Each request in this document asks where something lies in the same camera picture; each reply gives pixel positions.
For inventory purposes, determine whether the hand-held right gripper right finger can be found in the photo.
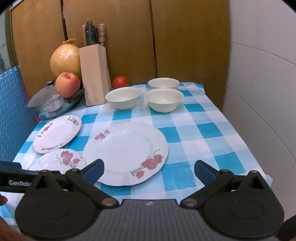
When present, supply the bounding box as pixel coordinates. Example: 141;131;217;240
180;160;271;209

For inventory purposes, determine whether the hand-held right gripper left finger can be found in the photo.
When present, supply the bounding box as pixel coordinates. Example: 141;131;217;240
26;159;119;209

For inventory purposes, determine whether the large red floral white plate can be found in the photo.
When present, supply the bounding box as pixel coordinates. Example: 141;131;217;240
83;122;169;186

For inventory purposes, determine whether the small red floral white plate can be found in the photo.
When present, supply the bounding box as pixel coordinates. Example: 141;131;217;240
28;149;87;173

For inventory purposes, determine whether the gold rimmed floral white plate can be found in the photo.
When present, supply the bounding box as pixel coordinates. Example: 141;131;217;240
33;115;82;154

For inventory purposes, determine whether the white bowl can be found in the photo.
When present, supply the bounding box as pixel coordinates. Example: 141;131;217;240
105;87;141;110
144;88;184;113
148;77;180;90

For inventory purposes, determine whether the person's left forearm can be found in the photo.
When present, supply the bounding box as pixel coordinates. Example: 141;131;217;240
0;217;28;241

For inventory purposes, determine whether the blue white checkered tablecloth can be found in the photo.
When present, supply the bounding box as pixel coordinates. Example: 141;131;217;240
0;82;274;226

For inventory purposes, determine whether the glass pot lid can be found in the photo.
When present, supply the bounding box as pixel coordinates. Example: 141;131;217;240
26;80;63;108

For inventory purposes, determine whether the red apple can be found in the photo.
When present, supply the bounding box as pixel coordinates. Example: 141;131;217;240
55;72;80;98

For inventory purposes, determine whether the red tomato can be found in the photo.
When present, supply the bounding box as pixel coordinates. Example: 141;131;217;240
112;75;129;89

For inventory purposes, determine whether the wooden knife block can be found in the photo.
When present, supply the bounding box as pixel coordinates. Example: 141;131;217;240
79;44;112;107

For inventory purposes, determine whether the pomelo in yellow net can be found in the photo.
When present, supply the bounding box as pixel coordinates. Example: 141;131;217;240
49;39;83;80

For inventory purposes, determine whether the brown wooden cabinet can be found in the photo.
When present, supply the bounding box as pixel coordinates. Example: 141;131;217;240
5;0;232;112

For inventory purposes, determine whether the turned wooden handle knife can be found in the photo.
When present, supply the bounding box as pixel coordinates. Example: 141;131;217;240
97;23;106;46

